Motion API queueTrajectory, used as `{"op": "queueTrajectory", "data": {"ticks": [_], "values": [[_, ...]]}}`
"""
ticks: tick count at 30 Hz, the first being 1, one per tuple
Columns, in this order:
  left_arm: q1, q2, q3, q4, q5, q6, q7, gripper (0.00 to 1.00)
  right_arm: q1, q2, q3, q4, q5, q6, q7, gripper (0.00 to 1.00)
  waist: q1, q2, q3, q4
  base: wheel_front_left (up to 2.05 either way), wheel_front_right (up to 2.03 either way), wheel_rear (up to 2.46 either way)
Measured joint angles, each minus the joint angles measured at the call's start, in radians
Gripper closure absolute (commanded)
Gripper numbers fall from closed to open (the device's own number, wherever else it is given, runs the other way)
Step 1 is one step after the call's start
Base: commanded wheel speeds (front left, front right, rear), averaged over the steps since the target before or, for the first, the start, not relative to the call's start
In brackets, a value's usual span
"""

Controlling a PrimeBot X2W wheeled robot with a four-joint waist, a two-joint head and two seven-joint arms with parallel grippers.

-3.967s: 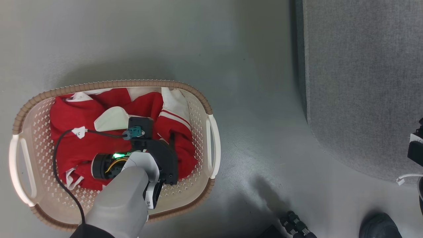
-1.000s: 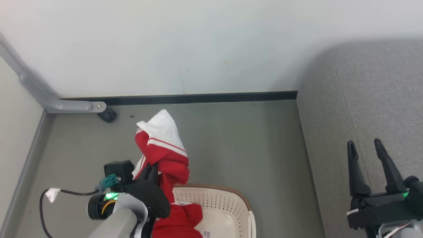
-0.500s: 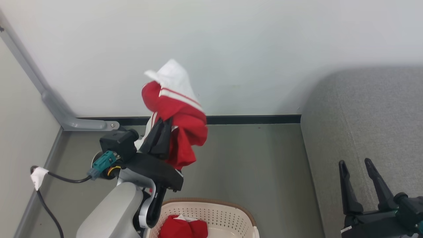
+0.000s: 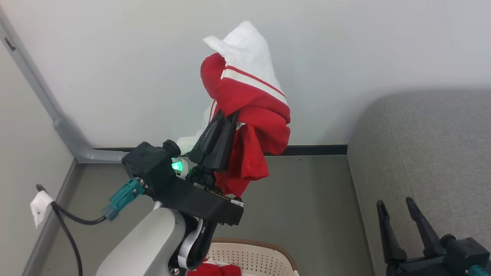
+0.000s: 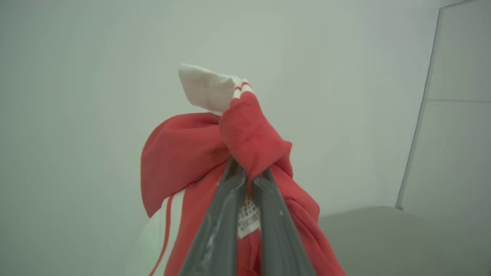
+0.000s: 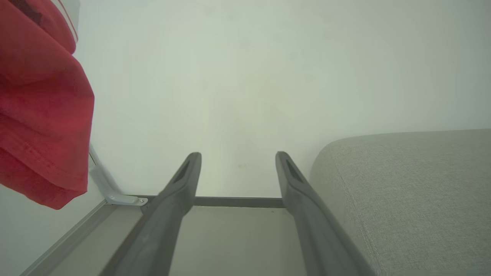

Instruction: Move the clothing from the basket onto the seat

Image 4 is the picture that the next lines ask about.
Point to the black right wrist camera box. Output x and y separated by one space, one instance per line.
466 253

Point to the red basketball jersey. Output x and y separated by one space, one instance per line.
209 270

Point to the small black wall hook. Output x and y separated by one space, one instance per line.
9 45

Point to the cream perforated laundry basket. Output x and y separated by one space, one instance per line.
253 258

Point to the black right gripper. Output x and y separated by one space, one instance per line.
416 267

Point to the red white striped shorts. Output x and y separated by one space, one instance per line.
253 115

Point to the grey fabric sofa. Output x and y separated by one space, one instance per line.
429 153

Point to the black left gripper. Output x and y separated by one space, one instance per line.
203 205

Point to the grey wall conduit pipe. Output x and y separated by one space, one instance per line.
57 122

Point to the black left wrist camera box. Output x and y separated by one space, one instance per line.
147 165

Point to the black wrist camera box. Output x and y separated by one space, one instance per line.
466 253
147 165

